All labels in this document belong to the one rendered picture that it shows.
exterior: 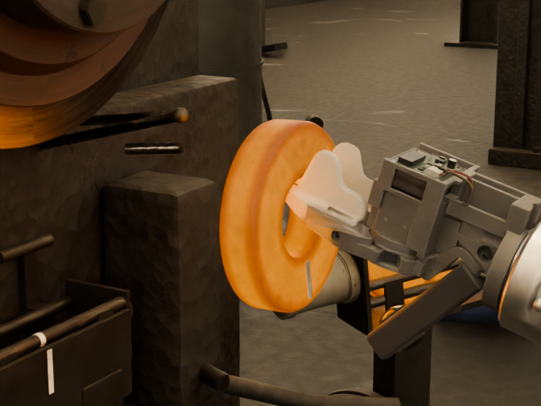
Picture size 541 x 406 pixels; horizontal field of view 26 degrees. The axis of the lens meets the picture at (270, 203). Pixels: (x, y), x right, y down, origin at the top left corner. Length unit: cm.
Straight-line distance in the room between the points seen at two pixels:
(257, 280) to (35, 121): 23
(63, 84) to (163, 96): 33
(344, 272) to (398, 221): 40
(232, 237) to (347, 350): 208
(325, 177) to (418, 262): 10
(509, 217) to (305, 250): 19
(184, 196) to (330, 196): 28
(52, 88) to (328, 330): 219
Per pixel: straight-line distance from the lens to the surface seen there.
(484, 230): 88
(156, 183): 119
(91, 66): 100
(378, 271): 131
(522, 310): 85
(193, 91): 134
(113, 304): 110
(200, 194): 118
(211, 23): 367
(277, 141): 91
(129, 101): 125
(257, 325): 312
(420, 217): 87
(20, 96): 94
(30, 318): 111
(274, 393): 122
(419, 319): 91
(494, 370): 289
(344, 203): 91
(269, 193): 90
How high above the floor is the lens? 107
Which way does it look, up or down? 14 degrees down
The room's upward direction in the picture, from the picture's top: straight up
